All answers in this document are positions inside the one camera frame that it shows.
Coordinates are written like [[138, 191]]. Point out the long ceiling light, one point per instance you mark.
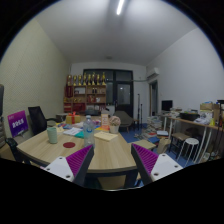
[[120, 6]]

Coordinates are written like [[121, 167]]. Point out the pink flowers in white pot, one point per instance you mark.
[[114, 124]]

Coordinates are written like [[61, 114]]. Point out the yellow gift box red ribbon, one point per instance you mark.
[[72, 119]]

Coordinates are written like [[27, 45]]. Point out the orange book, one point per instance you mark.
[[101, 128]]

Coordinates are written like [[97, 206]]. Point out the white wall air conditioner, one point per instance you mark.
[[153, 72]]

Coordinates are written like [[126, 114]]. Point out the flat round red coaster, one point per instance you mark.
[[69, 145]]

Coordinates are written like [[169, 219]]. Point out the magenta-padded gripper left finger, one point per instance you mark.
[[78, 160]]

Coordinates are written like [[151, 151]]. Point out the white round stool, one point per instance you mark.
[[191, 141]]

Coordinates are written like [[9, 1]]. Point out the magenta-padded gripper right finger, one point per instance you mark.
[[146, 160]]

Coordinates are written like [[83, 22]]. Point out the grey armchair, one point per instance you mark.
[[124, 120]]

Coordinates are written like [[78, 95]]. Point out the black office chair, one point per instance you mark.
[[13, 148], [36, 120]]

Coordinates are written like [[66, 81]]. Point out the purple sign board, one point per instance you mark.
[[17, 123]]

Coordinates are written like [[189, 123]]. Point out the pale green cup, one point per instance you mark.
[[52, 135]]

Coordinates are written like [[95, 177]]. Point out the long wooden side desk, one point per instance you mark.
[[191, 122]]

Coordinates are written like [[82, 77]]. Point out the dark glass double door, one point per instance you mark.
[[123, 93]]

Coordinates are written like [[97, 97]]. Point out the stack of books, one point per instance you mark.
[[152, 126]]

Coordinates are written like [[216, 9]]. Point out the teal book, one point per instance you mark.
[[80, 134]]

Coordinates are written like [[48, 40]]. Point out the white printed booklet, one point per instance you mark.
[[72, 131]]

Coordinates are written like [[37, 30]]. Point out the black computer monitor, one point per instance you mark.
[[167, 105]]

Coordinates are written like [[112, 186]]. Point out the small white side table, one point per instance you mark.
[[61, 116]]

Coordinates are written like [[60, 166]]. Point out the clear plastic water bottle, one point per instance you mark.
[[89, 132]]

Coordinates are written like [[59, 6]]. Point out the grey ribbed suitcase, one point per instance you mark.
[[2, 131]]

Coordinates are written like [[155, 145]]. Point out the yellow paper envelope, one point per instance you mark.
[[106, 136], [60, 129]]

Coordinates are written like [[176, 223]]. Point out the small orange white carton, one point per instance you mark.
[[105, 120]]

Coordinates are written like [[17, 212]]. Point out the blue and red book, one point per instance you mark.
[[63, 125]]

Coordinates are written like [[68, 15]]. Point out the wooden shelf unit with trophies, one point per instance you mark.
[[85, 96]]

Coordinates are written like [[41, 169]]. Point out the wooden square stool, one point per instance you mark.
[[180, 136]]

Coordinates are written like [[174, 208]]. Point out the black tripod stand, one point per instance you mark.
[[139, 110]]

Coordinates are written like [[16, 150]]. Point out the dark bag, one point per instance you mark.
[[1, 100]]

